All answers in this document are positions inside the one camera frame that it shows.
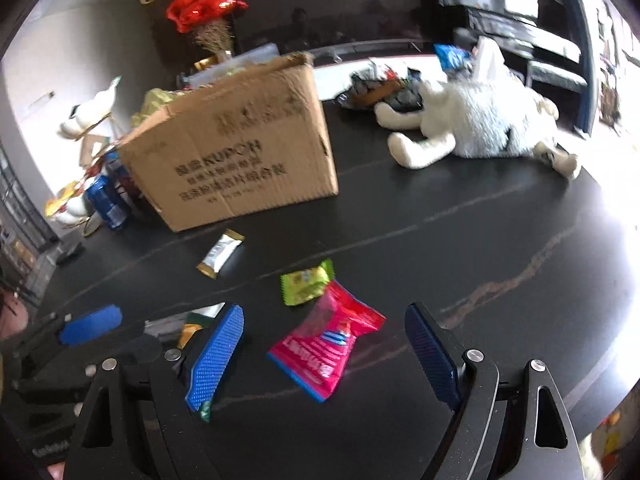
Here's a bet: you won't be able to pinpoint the light green snack packet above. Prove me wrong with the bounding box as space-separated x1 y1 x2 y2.
280 259 334 307

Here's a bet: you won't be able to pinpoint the blue M&M snack box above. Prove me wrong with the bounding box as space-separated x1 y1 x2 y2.
103 150 140 198

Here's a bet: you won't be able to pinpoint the white tv cabinet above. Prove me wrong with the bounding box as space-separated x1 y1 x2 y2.
311 52 452 104

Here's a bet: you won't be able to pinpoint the black piano bench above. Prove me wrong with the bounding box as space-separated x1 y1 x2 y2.
525 61 587 93

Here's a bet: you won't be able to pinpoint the black upright piano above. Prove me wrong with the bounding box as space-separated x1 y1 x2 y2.
433 0 585 82

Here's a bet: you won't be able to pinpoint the dark bowl of snacks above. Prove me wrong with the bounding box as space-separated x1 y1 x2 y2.
334 61 422 113

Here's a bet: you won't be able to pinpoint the large black television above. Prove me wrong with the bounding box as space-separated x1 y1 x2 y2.
233 0 424 53

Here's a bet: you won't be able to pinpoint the brown cardboard box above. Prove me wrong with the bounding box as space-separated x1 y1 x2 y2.
117 52 338 232

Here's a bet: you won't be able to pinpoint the dark grey snack bar wrapper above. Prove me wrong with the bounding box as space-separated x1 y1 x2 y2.
143 302 224 349

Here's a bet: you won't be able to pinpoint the clear plastic bag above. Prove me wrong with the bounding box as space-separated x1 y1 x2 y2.
186 42 280 89

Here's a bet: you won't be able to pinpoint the yellow mountain shaped ornament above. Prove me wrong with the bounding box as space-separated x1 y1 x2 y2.
131 88 186 128

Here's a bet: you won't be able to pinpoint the white plush toy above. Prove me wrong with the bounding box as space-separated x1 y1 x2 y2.
374 37 582 180

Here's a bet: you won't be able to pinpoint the person's left hand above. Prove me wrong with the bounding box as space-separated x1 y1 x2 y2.
47 462 65 480

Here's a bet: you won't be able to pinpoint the dried flowers in vase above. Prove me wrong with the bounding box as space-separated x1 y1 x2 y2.
193 18 233 63

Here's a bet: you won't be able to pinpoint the green biscuit packet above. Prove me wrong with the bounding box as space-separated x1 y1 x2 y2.
178 302 233 418

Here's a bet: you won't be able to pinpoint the blue soda can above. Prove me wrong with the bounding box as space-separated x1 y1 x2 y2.
86 174 130 230

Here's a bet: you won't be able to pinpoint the small gold white candy packet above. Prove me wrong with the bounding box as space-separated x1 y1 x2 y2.
196 230 245 278

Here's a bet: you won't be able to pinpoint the pink snack packet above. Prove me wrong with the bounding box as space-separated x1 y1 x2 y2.
268 281 386 402

